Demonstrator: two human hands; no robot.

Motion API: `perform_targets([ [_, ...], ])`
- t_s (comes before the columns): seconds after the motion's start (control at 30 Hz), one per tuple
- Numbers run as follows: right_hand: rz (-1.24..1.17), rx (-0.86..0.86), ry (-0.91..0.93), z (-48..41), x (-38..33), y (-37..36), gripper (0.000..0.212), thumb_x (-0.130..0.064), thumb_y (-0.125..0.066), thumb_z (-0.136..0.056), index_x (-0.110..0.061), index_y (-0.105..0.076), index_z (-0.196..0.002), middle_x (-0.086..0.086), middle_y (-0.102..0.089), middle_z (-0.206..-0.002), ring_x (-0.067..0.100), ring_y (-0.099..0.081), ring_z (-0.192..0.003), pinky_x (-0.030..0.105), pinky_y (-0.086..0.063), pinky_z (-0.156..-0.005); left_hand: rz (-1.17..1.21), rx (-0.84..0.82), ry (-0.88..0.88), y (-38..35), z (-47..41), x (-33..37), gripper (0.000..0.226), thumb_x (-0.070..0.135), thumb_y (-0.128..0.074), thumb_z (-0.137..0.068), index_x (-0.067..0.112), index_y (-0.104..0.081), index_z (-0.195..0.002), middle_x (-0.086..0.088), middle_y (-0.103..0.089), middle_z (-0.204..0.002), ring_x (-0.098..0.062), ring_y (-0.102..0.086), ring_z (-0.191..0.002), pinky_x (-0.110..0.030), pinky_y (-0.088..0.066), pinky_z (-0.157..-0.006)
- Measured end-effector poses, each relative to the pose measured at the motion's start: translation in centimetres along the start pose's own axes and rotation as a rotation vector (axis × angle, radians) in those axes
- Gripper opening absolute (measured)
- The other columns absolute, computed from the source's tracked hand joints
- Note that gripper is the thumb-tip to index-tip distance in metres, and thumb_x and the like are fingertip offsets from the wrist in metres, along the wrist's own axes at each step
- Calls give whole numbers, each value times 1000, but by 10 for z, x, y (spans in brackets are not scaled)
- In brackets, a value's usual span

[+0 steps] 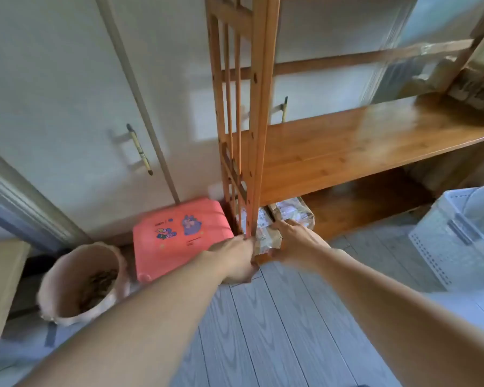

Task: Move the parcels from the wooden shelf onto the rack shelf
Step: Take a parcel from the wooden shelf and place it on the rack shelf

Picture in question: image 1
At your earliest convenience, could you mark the pink plastic stool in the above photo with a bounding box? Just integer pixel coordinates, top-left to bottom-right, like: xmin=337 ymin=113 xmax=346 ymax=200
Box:
xmin=132 ymin=197 xmax=236 ymax=283

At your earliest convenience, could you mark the white cabinet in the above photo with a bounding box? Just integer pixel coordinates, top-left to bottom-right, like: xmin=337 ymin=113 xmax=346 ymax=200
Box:
xmin=0 ymin=0 xmax=420 ymax=242

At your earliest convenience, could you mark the person's left forearm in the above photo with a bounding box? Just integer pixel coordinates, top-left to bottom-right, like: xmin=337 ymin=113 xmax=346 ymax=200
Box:
xmin=18 ymin=249 xmax=227 ymax=387

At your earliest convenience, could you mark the person's left hand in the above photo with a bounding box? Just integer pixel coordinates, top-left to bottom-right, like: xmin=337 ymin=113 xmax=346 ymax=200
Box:
xmin=208 ymin=235 xmax=260 ymax=285

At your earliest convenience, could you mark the grey metal beige board shelf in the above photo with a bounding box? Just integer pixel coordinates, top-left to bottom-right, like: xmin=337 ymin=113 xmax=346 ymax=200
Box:
xmin=0 ymin=142 xmax=91 ymax=375

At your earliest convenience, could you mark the small taped cardboard parcel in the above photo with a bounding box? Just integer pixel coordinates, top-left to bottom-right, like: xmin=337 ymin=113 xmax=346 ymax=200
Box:
xmin=254 ymin=207 xmax=284 ymax=256

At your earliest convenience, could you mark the person's right forearm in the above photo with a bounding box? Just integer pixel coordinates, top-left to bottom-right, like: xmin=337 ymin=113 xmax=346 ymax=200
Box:
xmin=306 ymin=247 xmax=484 ymax=387

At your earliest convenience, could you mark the large cardboard parcel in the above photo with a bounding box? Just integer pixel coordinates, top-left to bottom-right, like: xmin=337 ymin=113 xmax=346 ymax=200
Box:
xmin=268 ymin=196 xmax=316 ymax=231

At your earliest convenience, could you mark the beige round pot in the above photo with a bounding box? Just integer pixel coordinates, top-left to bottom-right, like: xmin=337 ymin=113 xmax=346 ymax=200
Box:
xmin=36 ymin=242 xmax=131 ymax=328

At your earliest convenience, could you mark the wooden shelf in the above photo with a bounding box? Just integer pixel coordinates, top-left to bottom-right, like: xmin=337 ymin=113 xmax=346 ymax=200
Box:
xmin=204 ymin=0 xmax=484 ymax=243

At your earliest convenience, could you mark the white perforated plastic crate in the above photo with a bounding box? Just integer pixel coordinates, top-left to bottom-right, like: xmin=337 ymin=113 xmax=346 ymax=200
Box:
xmin=409 ymin=185 xmax=484 ymax=293

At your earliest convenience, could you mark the person's right hand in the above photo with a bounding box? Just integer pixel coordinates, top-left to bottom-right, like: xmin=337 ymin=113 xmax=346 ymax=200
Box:
xmin=268 ymin=219 xmax=332 ymax=273

